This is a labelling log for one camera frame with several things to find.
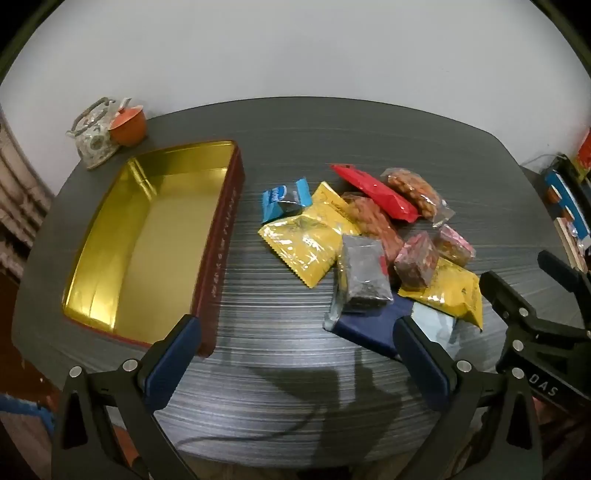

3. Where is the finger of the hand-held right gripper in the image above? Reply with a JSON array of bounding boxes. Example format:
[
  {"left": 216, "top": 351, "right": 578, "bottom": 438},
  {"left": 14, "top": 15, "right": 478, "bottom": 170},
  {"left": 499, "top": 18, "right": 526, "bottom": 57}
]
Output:
[
  {"left": 537, "top": 250, "right": 591, "bottom": 301},
  {"left": 479, "top": 270, "right": 591, "bottom": 370}
]

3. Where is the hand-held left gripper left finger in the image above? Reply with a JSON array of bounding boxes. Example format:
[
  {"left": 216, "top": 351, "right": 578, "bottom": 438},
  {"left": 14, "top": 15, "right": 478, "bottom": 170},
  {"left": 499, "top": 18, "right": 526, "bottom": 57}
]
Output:
[{"left": 51, "top": 314, "right": 204, "bottom": 480}]

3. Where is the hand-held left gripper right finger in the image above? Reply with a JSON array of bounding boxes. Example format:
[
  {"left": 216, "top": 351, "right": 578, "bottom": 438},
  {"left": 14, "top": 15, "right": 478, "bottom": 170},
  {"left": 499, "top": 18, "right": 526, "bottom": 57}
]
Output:
[{"left": 392, "top": 316, "right": 543, "bottom": 480}]

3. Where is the yellow snack packet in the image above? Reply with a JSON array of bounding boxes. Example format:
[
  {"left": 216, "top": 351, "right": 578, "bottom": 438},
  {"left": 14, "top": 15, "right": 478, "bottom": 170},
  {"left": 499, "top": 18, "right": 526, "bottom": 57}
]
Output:
[
  {"left": 398, "top": 258, "right": 484, "bottom": 330},
  {"left": 257, "top": 215, "right": 352, "bottom": 290},
  {"left": 310, "top": 181, "right": 363, "bottom": 232}
]

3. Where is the navy blue snack packet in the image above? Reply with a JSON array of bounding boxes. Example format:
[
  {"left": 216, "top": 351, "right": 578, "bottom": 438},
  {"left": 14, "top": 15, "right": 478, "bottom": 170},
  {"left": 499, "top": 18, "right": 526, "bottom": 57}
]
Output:
[{"left": 323, "top": 300, "right": 458, "bottom": 361}]

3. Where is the pink printed cake packet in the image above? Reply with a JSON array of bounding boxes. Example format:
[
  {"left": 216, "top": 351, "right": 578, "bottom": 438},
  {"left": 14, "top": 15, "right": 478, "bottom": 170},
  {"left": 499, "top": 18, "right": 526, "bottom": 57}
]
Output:
[{"left": 434, "top": 224, "right": 476, "bottom": 268}]

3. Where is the dark red bar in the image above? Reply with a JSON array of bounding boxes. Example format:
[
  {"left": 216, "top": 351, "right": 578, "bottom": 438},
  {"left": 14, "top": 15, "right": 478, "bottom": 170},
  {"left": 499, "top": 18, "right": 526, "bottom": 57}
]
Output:
[{"left": 394, "top": 231, "right": 439, "bottom": 289}]

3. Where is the grey dark snack packet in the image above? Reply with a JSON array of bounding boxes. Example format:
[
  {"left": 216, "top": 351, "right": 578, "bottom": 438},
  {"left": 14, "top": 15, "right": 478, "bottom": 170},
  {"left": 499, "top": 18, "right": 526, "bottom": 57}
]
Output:
[{"left": 335, "top": 233, "right": 394, "bottom": 315}]

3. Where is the gold red tin box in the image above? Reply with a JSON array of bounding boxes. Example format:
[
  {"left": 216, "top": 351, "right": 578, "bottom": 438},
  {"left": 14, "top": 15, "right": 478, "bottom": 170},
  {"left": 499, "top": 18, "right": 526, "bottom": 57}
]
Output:
[{"left": 61, "top": 140, "right": 245, "bottom": 358}]

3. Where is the clear twisted pastry packet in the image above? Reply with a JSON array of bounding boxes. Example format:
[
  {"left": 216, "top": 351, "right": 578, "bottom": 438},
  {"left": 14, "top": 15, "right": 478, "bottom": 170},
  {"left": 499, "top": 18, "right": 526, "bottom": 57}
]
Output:
[
  {"left": 380, "top": 167, "right": 455, "bottom": 227},
  {"left": 342, "top": 191, "right": 407, "bottom": 264}
]

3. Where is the red snack packet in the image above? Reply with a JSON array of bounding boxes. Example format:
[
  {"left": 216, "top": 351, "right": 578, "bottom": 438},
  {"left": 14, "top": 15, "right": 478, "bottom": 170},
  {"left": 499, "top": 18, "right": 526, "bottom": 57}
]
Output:
[{"left": 330, "top": 163, "right": 420, "bottom": 223}]

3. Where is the blue printed box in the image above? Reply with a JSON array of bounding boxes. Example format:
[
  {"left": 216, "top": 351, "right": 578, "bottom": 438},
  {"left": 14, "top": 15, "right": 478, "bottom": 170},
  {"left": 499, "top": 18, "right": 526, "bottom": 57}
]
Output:
[{"left": 542, "top": 159, "right": 591, "bottom": 241}]

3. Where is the red yellow package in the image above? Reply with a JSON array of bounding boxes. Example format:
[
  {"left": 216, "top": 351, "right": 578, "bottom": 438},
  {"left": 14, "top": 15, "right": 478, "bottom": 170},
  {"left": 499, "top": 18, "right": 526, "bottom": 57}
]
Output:
[{"left": 573, "top": 129, "right": 591, "bottom": 174}]

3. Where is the blue white fabric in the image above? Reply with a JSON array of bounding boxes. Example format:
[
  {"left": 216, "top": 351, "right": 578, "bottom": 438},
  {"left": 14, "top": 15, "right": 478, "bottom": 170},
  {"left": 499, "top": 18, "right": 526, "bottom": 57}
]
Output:
[{"left": 0, "top": 392, "right": 56, "bottom": 435}]

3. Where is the beige pleated curtain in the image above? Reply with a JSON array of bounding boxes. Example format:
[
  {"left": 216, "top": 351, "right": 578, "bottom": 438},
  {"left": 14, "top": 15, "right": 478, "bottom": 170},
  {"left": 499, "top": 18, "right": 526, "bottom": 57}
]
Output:
[{"left": 0, "top": 106, "right": 54, "bottom": 278}]

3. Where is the floral ceramic teapot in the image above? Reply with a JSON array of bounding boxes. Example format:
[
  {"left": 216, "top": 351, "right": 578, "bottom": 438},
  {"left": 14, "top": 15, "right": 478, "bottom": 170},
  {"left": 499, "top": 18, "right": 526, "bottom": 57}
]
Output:
[{"left": 65, "top": 97, "right": 134, "bottom": 169}]

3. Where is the orange clay cup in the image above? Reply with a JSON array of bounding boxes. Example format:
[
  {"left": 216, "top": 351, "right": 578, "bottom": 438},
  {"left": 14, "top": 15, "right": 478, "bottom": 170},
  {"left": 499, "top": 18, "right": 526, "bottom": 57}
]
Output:
[{"left": 108, "top": 105, "right": 147, "bottom": 147}]

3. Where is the white cable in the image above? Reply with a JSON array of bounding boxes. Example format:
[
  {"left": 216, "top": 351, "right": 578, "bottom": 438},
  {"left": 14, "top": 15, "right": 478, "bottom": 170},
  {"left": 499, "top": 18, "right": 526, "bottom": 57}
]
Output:
[{"left": 519, "top": 152, "right": 568, "bottom": 168}]

